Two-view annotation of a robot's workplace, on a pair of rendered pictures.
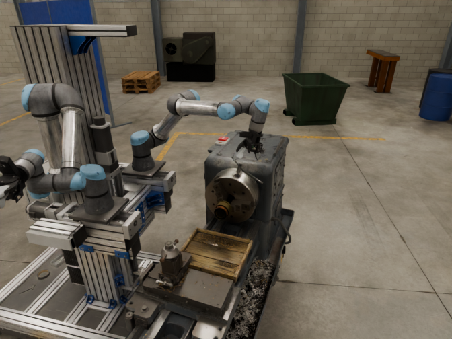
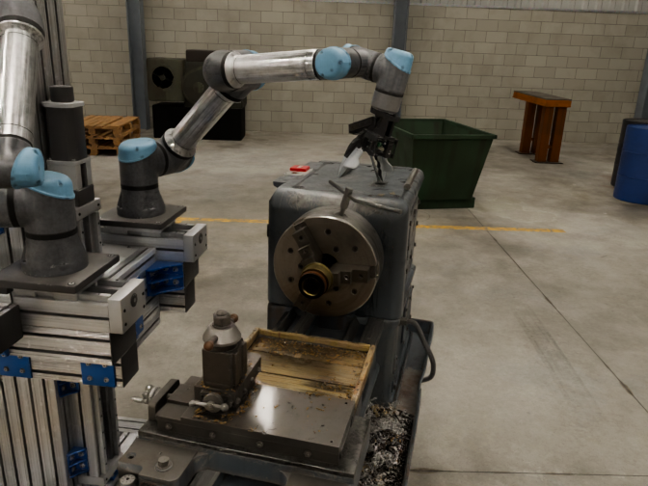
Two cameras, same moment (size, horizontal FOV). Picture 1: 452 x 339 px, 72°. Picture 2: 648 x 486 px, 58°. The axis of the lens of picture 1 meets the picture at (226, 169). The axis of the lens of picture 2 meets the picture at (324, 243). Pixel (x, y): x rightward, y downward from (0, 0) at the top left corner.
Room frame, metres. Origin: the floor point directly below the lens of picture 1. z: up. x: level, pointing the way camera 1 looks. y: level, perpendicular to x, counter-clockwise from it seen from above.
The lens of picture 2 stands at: (-0.03, 0.19, 1.71)
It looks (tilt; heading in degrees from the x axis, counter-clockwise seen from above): 19 degrees down; 353
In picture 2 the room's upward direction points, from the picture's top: 2 degrees clockwise
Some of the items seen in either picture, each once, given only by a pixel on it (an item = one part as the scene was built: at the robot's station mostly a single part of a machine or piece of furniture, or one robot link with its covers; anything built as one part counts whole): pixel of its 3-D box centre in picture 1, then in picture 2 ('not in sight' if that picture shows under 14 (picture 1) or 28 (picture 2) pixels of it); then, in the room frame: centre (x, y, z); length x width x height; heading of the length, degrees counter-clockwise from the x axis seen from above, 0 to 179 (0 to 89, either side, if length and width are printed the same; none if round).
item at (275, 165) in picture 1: (247, 170); (349, 229); (1.99, -0.16, 1.06); 0.59 x 0.48 x 0.39; 159
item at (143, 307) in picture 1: (183, 301); (249, 450); (1.00, 0.20, 0.90); 0.47 x 0.30 x 0.06; 69
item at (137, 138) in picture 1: (141, 142); (139, 160); (1.87, 0.55, 1.33); 0.13 x 0.12 x 0.14; 144
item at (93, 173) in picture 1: (91, 179); (44, 200); (1.39, 0.68, 1.33); 0.13 x 0.12 x 0.14; 97
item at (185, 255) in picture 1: (175, 269); (228, 383); (1.10, 0.24, 0.99); 0.20 x 0.10 x 0.05; 159
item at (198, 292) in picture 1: (184, 284); (250, 415); (1.05, 0.20, 0.95); 0.43 x 0.17 x 0.05; 69
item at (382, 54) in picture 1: (378, 70); (536, 124); (9.57, -4.55, 0.50); 1.61 x 0.44 x 1.00; 174
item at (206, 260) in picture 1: (214, 252); (299, 367); (1.34, 0.07, 0.89); 0.36 x 0.30 x 0.04; 69
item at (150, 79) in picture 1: (142, 81); (104, 134); (9.52, 2.49, 0.22); 1.25 x 0.86 x 0.44; 177
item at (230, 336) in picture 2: (169, 250); (222, 331); (1.07, 0.25, 1.13); 0.08 x 0.08 x 0.03
